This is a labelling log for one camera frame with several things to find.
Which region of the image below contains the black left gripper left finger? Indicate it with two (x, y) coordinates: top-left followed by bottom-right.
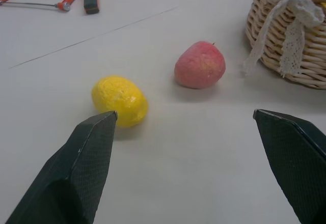
(5, 110), (118, 224)

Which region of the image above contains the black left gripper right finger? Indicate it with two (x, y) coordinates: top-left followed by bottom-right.
(253, 108), (326, 224)

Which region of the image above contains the wicker basket with lace bow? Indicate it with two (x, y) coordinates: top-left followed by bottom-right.
(244, 0), (326, 90)

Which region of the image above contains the yellow lemon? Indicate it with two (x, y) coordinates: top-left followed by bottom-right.
(91, 75), (149, 128)

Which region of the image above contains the red apple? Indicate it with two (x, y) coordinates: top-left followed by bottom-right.
(174, 40), (226, 90)

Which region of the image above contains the white lace ribbon bow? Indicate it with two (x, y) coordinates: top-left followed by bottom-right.
(242, 0), (325, 78)

